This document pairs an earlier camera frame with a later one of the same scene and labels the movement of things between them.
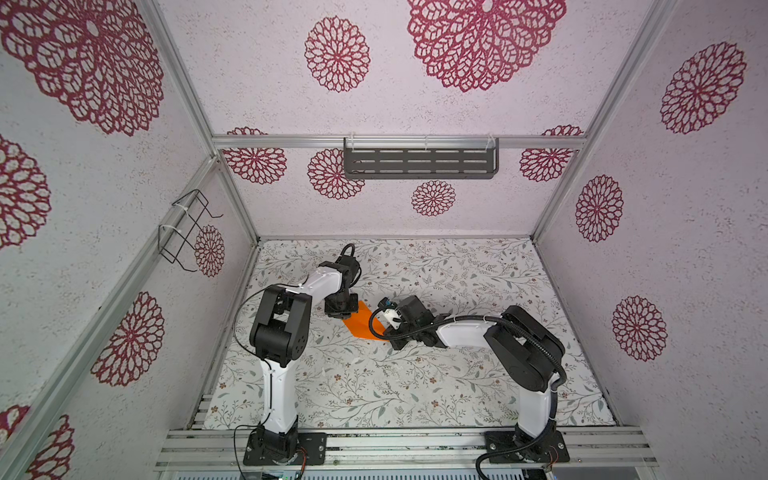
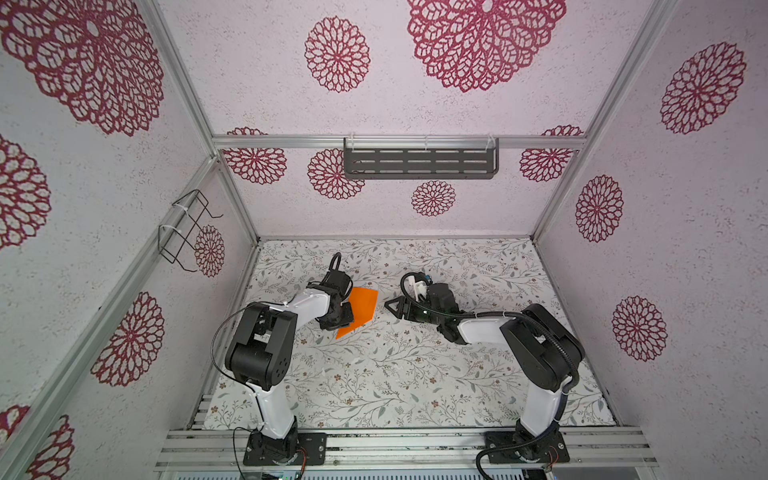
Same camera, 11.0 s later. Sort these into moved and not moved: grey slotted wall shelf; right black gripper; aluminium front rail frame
Moved: right black gripper
Not moved: grey slotted wall shelf; aluminium front rail frame
